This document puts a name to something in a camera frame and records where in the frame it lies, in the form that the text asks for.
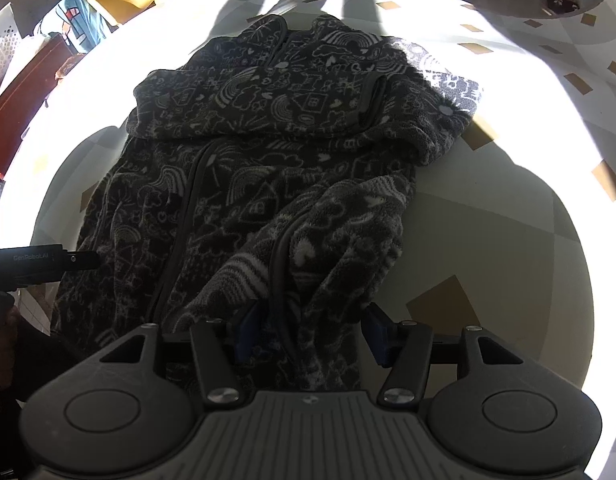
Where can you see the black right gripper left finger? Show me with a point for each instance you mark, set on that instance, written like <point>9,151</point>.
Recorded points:
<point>215,364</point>

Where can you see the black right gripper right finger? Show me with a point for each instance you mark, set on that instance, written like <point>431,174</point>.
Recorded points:
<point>402,348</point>

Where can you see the black white patterned fleece jacket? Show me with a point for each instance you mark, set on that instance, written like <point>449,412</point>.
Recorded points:
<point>263,184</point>

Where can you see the person left hand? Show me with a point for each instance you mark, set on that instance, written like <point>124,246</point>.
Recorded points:
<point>8,340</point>

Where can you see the brown wooden cabinet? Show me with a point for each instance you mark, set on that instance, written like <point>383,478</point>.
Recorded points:
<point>23,97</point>

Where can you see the checkered tablecloth with tan squares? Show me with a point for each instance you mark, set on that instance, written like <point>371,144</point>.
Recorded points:
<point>515,228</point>

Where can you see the white perforated basket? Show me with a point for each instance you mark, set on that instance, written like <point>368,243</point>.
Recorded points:
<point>9,38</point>

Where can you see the blue cartoon print fabric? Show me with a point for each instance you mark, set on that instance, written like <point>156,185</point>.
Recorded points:
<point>75,21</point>

